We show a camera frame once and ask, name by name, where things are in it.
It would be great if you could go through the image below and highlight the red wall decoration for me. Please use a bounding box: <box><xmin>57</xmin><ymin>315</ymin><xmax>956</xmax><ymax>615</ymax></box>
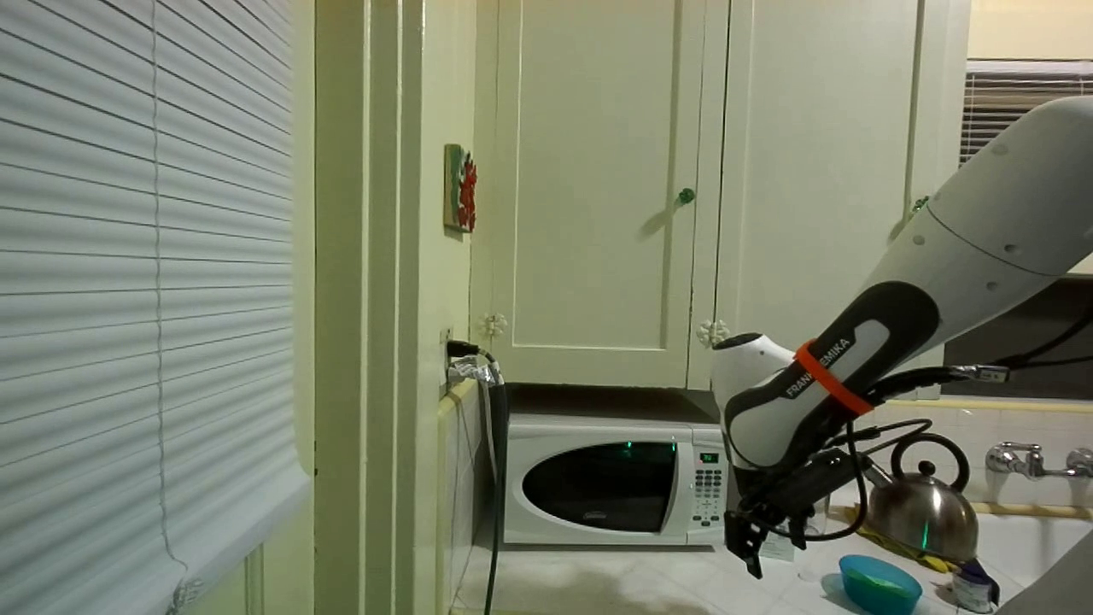
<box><xmin>442</xmin><ymin>142</ymin><xmax>482</xmax><ymax>241</ymax></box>

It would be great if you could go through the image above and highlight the small window blind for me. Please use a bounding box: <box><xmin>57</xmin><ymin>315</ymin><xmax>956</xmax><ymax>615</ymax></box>
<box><xmin>959</xmin><ymin>61</ymin><xmax>1093</xmax><ymax>171</ymax></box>

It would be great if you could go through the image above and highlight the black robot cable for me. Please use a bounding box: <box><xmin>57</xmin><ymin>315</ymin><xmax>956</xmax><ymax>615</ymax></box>
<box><xmin>781</xmin><ymin>310</ymin><xmax>1093</xmax><ymax>548</ymax></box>

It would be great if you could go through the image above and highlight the white microwave oven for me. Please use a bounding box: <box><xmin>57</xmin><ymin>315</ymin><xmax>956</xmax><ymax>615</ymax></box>
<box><xmin>501</xmin><ymin>409</ymin><xmax>730</xmax><ymax>552</ymax></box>

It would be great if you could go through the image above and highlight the cream cabinet door green knob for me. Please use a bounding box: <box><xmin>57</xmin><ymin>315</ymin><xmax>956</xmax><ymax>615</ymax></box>
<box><xmin>474</xmin><ymin>0</ymin><xmax>722</xmax><ymax>389</ymax></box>

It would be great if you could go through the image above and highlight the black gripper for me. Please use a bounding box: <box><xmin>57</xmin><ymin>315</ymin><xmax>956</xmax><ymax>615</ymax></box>
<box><xmin>726</xmin><ymin>448</ymin><xmax>871</xmax><ymax>582</ymax></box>

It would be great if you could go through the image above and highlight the blue plastic bowl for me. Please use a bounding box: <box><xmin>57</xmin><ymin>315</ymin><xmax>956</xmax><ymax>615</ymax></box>
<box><xmin>837</xmin><ymin>552</ymin><xmax>926</xmax><ymax>615</ymax></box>

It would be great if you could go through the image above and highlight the cream cabinet door white knob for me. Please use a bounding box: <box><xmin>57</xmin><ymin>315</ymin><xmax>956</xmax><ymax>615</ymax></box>
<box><xmin>688</xmin><ymin>0</ymin><xmax>974</xmax><ymax>393</ymax></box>

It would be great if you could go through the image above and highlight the large white window blind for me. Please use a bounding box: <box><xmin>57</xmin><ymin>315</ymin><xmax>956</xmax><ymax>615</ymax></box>
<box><xmin>0</xmin><ymin>0</ymin><xmax>317</xmax><ymax>615</ymax></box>

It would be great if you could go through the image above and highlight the white sink basin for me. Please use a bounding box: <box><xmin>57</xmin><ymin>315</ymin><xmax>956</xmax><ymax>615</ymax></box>
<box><xmin>972</xmin><ymin>507</ymin><xmax>1093</xmax><ymax>597</ymax></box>

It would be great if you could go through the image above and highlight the steel kettle black handle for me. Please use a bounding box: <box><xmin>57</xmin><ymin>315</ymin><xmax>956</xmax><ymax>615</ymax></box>
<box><xmin>866</xmin><ymin>431</ymin><xmax>984</xmax><ymax>566</ymax></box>

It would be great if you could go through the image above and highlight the small dark counter item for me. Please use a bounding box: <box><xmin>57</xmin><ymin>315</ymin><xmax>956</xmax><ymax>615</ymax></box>
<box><xmin>948</xmin><ymin>561</ymin><xmax>1003</xmax><ymax>615</ymax></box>

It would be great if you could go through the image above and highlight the black power cord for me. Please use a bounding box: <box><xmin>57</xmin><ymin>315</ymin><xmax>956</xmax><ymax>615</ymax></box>
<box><xmin>482</xmin><ymin>373</ymin><xmax>514</xmax><ymax>615</ymax></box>

